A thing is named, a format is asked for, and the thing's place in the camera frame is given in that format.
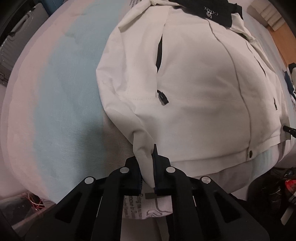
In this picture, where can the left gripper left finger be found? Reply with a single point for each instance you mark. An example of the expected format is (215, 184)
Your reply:
(93, 209)

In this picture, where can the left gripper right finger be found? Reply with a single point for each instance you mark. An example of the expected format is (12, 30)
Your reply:
(202, 210)

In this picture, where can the black and white jacket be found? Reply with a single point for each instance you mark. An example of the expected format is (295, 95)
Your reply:
(188, 79)

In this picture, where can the striped bed sheet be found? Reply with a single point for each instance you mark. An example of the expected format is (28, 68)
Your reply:
(54, 130)

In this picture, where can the grey suitcase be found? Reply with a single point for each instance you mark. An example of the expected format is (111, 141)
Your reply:
(18, 37)

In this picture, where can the beige curtain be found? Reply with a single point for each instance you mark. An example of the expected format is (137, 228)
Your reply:
(266, 14)

